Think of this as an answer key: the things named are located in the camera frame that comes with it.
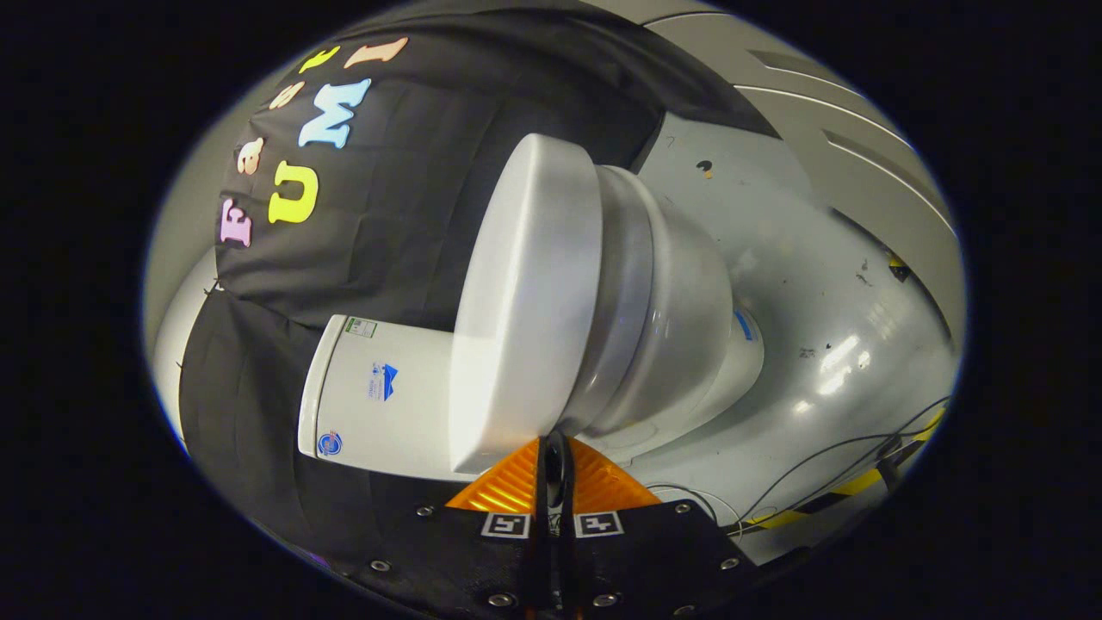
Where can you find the white cabinet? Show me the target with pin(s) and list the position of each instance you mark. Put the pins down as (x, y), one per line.
(826, 112)

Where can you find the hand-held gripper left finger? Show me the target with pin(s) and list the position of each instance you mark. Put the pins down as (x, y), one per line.
(540, 568)

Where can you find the black backdrop cloth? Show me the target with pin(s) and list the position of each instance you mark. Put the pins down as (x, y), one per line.
(405, 207)

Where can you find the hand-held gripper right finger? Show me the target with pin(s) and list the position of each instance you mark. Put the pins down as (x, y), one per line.
(568, 568)

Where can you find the white toilet lid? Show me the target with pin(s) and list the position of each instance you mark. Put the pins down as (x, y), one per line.
(525, 293)

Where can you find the yellow black floor tape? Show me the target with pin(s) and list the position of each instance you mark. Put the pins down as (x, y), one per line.
(848, 487)

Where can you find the white ceramic toilet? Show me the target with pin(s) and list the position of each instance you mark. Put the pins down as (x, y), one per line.
(680, 319)

